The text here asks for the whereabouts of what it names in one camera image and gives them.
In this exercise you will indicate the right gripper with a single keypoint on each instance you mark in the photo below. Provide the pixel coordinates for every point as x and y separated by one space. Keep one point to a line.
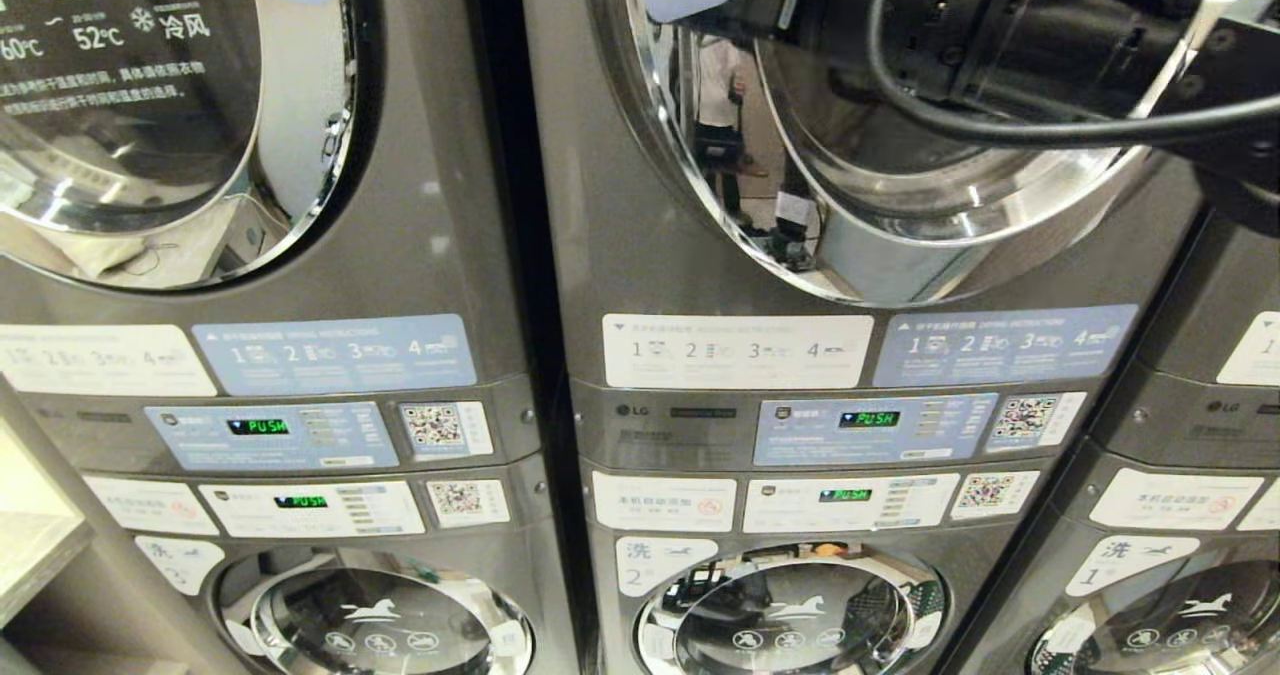
960 25

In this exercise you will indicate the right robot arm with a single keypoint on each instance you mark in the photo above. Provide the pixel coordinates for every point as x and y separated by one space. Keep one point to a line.
1245 170

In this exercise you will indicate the round chrome dryer door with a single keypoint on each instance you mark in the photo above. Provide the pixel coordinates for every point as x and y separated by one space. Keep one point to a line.
200 155
880 245

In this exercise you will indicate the grey dryer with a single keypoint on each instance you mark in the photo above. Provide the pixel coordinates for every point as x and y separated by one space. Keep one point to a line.
1200 355
440 205
620 205

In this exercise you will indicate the blue instruction sticker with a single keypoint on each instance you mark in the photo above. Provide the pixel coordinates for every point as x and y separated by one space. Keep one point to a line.
335 355
1005 345

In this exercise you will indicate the white instruction sticker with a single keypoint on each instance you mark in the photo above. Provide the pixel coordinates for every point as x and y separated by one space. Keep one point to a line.
1255 350
100 360
735 352

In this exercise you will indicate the square code sticker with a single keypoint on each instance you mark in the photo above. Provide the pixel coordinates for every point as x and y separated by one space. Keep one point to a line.
445 428
466 503
1030 420
992 495

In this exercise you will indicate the blue control panel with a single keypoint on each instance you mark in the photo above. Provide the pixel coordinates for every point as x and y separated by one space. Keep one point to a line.
800 435
190 440

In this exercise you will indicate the white warning sticker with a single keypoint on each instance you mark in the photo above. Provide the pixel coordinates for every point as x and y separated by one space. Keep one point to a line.
1170 500
150 505
660 502

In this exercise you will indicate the white washer number sticker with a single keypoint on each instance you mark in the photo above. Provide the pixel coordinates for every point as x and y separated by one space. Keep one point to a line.
660 565
1125 563
180 560

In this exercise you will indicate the grey washing machine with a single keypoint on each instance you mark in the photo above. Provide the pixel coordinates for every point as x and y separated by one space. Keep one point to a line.
1010 595
540 595
600 605

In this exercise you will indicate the round chrome washer door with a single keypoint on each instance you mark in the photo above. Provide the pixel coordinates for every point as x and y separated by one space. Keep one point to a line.
1180 625
380 625
790 615

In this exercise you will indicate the pale wooden counter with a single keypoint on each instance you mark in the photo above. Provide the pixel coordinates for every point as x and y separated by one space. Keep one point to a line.
30 545

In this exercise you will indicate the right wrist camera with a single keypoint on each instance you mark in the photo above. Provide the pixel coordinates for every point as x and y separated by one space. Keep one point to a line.
1225 55

